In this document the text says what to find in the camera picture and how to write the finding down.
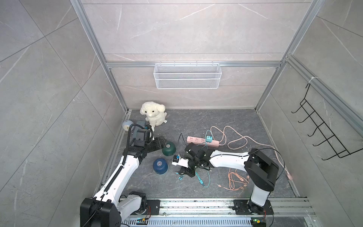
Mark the pink power strip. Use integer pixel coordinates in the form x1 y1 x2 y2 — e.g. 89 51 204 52
187 136 219 148

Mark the teal charger plug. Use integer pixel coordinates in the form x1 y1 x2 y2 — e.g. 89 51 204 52
205 136 213 143

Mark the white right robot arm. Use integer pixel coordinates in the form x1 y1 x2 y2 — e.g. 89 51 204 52
172 143 279 213

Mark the grey blue sponge block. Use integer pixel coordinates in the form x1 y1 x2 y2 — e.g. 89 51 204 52
136 121 147 129

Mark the white plush dog toy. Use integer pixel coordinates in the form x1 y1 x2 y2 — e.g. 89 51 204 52
140 101 167 127

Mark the black wire hook rack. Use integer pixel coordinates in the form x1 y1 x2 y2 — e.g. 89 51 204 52
291 83 363 161

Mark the blue meat grinder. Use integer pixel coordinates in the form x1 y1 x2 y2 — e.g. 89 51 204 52
153 158 168 175

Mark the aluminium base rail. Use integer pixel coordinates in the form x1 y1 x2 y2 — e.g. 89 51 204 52
79 198 315 227

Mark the teal charging cable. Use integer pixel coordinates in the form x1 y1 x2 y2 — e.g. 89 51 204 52
175 130 213 188

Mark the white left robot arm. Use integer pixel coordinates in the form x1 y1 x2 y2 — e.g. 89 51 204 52
80 124 166 227

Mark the green meat grinder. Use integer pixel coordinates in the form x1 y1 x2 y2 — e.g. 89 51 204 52
162 141 176 157

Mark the orange charging cable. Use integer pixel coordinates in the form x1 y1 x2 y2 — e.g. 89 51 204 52
217 167 251 192

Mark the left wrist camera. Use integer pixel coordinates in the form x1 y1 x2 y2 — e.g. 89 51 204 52
132 125 154 142

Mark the small globe ball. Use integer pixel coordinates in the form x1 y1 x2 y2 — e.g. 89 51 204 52
122 120 134 131

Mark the white wire mesh basket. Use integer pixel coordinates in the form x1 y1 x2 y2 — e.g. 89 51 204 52
153 63 222 89

